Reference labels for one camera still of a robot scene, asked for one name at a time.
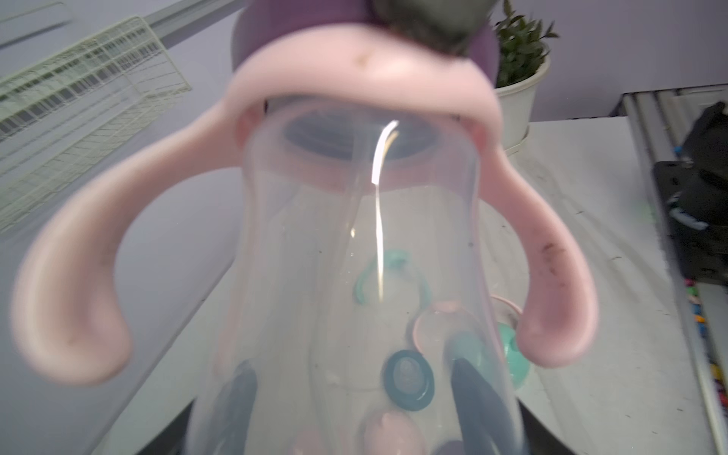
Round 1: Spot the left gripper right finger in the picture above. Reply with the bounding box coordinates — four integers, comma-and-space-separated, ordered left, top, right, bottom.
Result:
450, 358, 574, 455

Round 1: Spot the pink bottle cap centre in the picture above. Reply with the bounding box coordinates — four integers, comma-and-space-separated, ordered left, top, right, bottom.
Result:
362, 411, 428, 455

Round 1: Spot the white wire wall basket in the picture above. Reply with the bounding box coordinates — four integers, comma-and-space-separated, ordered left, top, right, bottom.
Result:
1, 17, 191, 231

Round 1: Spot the potted green plant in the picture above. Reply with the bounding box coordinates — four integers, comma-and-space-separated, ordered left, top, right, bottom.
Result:
495, 1, 559, 153

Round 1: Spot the teal bottle cap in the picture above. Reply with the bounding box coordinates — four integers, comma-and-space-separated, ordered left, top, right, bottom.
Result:
447, 322, 531, 389

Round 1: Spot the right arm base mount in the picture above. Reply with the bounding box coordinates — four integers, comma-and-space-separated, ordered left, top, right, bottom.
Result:
652, 102, 727, 286

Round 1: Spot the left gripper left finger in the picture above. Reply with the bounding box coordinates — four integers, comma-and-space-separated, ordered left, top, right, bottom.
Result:
140, 363, 258, 454

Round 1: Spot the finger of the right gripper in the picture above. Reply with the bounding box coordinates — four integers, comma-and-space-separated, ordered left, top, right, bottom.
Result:
371, 0, 498, 54

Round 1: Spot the teal nipple collar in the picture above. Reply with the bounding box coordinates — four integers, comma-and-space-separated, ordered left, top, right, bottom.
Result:
382, 350, 435, 411

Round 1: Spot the pink bottle handle ring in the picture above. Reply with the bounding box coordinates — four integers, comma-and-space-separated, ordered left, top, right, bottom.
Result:
9, 24, 600, 388

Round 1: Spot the purple nipple collar back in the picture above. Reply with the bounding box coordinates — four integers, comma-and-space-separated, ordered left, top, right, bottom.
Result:
231, 0, 500, 83

